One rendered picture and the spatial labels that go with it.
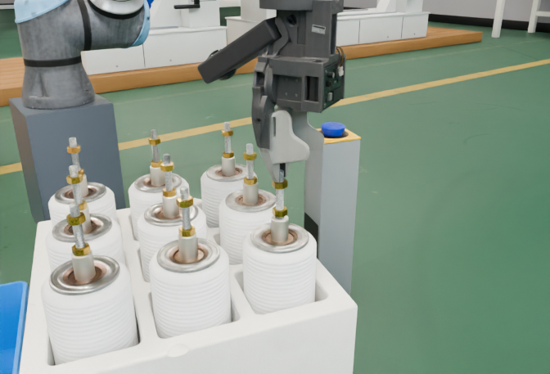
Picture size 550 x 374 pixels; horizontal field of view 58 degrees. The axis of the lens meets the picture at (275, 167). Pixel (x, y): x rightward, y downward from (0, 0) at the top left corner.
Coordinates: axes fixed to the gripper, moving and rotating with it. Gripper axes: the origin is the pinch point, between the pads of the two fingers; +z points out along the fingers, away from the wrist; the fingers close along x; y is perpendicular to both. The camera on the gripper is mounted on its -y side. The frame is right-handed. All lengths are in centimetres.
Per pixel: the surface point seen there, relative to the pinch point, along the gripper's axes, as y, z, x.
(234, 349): 0.6, 18.5, -11.5
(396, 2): -75, 1, 354
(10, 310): -41, 27, -12
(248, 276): -1.8, 13.8, -4.0
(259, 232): -2.1, 9.3, -0.4
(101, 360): -10.2, 16.7, -21.2
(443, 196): 10, 35, 80
